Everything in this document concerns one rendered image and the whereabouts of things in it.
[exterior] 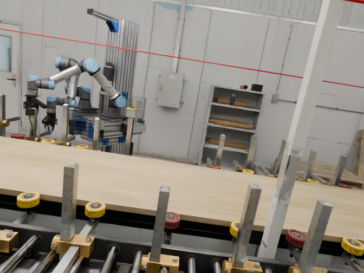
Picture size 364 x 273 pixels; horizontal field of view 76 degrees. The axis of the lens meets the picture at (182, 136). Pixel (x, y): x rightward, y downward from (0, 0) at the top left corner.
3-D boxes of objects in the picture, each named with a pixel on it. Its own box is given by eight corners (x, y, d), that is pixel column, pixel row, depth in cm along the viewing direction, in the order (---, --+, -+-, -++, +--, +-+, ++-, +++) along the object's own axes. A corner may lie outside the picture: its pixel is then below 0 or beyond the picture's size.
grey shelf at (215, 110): (196, 164, 463) (210, 84, 431) (241, 171, 461) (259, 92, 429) (196, 171, 419) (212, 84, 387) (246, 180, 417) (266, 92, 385)
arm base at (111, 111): (114, 113, 258) (115, 104, 256) (123, 116, 250) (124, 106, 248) (102, 114, 245) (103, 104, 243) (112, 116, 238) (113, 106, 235)
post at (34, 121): (31, 164, 195) (33, 107, 185) (36, 165, 195) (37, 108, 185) (28, 166, 192) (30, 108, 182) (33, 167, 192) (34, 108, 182)
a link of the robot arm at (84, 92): (89, 99, 266) (89, 87, 263) (76, 97, 264) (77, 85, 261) (91, 98, 277) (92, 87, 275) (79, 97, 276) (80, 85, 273)
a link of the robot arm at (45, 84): (53, 80, 204) (38, 78, 197) (55, 81, 195) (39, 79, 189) (53, 89, 205) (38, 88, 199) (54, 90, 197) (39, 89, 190)
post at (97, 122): (91, 173, 196) (96, 117, 186) (96, 174, 196) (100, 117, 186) (90, 175, 193) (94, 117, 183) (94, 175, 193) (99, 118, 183)
